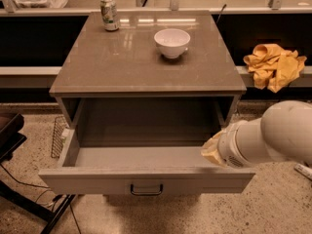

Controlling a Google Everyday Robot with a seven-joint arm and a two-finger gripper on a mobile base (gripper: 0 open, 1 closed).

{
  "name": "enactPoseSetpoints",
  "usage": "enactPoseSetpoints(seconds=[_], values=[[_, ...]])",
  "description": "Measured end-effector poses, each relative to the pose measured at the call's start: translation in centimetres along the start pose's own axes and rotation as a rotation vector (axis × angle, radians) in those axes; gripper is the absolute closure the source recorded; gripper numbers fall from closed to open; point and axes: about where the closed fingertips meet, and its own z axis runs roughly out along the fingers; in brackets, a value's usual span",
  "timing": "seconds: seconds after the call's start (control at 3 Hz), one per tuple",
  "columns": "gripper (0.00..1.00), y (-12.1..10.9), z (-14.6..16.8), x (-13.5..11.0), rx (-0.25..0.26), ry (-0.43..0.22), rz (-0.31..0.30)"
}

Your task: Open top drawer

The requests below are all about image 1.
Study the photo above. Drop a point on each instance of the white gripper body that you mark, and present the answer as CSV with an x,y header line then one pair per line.
x,y
230,145

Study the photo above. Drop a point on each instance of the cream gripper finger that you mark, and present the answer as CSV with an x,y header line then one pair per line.
x,y
210,151

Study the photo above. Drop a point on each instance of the grey top drawer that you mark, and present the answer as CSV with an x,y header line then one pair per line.
x,y
145,146

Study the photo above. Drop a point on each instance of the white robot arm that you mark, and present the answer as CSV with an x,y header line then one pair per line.
x,y
282,133

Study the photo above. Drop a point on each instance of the grey drawer cabinet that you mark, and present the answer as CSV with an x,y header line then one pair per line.
x,y
126,62

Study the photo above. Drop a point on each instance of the white box on floor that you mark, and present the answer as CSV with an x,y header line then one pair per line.
x,y
305,171

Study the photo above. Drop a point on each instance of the crumpled yellow cloth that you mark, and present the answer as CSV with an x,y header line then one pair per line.
x,y
273,67

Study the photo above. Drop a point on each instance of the white ceramic bowl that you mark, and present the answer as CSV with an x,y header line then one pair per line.
x,y
172,42

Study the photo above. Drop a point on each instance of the green white soda can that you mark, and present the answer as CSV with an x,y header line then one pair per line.
x,y
109,15

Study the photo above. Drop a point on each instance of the wire mesh basket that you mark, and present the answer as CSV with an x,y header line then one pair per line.
x,y
60,133

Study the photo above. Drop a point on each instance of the black chair frame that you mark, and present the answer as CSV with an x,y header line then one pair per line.
x,y
21,174

